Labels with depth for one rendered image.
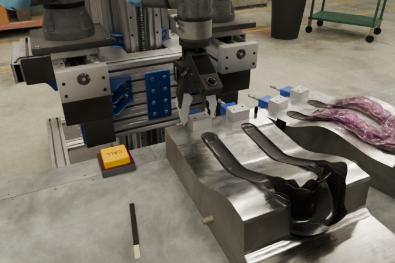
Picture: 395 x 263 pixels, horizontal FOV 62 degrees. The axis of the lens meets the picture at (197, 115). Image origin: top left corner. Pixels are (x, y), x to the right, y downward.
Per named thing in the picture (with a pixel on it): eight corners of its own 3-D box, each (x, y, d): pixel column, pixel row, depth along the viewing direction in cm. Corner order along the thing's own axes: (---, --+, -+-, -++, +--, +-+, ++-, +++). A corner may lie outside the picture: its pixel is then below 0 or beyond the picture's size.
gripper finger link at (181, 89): (189, 107, 80) (198, 73, 77) (192, 110, 79) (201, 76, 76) (171, 105, 78) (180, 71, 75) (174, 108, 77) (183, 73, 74)
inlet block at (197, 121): (174, 117, 91) (173, 99, 89) (191, 113, 93) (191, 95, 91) (193, 140, 81) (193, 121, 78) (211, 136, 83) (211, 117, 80)
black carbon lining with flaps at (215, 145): (196, 141, 79) (196, 107, 75) (253, 127, 85) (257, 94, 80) (285, 254, 52) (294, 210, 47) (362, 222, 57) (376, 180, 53)
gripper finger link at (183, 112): (178, 117, 85) (186, 83, 82) (186, 127, 81) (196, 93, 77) (167, 116, 84) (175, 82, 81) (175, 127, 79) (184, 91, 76)
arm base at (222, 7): (186, 16, 122) (185, -13, 118) (221, 12, 128) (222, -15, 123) (203, 25, 110) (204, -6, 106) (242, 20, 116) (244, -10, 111)
